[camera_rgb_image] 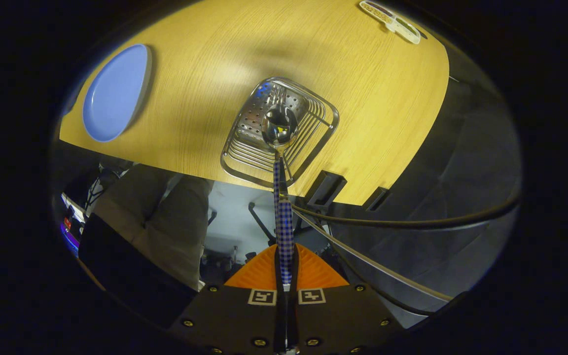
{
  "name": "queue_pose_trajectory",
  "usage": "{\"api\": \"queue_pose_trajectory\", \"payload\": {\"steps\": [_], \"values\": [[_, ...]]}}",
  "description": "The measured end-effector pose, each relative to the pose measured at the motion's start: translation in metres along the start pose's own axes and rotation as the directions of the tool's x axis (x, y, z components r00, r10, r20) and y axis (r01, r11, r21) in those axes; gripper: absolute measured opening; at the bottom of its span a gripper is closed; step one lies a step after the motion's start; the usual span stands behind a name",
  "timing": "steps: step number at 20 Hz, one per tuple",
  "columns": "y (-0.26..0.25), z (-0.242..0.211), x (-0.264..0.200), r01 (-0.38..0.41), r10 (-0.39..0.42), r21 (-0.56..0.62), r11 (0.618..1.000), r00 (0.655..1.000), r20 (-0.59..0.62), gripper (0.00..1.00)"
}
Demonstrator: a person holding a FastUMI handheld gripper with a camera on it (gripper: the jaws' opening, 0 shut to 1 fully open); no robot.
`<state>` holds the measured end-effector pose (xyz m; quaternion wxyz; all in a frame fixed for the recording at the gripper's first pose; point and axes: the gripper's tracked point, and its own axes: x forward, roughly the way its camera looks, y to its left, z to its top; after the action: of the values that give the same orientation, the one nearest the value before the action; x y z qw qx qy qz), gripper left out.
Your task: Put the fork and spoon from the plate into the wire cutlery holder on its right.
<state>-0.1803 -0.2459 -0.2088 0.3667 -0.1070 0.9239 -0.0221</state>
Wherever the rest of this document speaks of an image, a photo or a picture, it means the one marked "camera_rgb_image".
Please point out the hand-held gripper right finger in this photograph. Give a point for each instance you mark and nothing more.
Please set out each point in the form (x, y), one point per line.
(294, 320)

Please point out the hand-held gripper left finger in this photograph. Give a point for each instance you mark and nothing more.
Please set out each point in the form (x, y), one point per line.
(278, 320)

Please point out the black chair base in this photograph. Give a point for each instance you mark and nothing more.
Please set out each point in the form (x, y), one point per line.
(259, 222)

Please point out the black table clamp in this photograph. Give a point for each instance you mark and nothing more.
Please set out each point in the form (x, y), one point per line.
(326, 190)
(376, 197)

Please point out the person's grey trousers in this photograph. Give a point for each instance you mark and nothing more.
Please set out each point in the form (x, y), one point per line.
(165, 222)

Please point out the lit electronic device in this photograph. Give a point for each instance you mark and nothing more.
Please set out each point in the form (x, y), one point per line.
(69, 227)

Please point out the blue round plate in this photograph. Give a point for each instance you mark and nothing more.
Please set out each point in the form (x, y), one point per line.
(116, 93)

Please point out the white divided snack tray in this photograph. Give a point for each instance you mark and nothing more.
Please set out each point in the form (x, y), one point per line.
(390, 20)

